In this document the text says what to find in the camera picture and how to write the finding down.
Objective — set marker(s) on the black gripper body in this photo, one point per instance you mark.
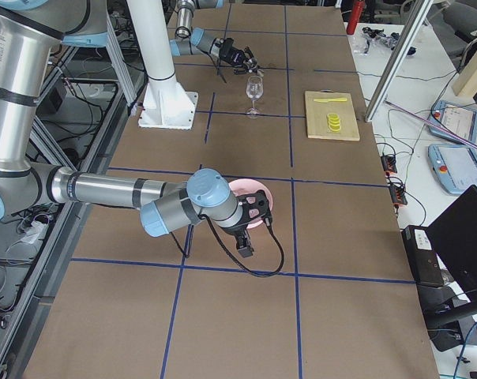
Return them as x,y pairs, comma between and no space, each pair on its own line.
236,230
228,53

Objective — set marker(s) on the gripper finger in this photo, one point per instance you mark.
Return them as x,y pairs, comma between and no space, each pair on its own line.
241,71
251,242
243,244
251,60

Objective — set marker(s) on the steel double jigger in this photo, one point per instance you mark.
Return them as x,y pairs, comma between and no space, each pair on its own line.
256,70

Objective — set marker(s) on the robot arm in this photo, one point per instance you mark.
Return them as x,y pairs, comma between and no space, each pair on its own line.
28,32
191,41

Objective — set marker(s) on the clear wine glass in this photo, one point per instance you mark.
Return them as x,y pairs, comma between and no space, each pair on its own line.
254,91

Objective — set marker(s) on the pink bowl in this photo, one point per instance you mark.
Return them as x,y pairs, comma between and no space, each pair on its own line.
245,185

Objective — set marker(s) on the wooden cutting board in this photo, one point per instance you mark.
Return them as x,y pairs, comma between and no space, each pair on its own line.
316,121

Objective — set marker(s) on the yellow plastic knife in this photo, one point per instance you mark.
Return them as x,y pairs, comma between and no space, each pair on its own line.
330,100

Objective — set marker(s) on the lemon slice stack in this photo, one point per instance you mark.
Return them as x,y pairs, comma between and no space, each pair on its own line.
334,122

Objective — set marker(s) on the red cylinder bottle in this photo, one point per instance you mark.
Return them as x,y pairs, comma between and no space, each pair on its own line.
356,12

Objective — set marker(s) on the clear plastic bag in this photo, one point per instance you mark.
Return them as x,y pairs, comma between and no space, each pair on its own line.
372,37

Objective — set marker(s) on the black box device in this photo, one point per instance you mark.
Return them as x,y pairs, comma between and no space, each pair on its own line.
423,261

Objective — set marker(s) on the black laptop monitor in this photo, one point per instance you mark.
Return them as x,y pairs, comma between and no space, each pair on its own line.
453,236

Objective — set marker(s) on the near blue teach pendant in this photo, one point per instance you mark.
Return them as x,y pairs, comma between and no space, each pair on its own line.
455,166

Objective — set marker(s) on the blue teach pendant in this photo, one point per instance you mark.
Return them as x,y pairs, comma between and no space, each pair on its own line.
455,166
462,120

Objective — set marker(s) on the far blue teach pendant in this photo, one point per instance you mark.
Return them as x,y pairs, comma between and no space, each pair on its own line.
462,120

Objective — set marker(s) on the thin rod with green tip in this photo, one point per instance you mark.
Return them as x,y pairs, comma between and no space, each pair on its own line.
438,127

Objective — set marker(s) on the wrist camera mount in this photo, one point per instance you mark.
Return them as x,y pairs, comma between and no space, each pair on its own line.
255,207

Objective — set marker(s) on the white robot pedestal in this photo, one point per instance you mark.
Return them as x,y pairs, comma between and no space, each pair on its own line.
166,104

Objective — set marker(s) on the aluminium frame post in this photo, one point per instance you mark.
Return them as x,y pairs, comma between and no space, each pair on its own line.
418,14

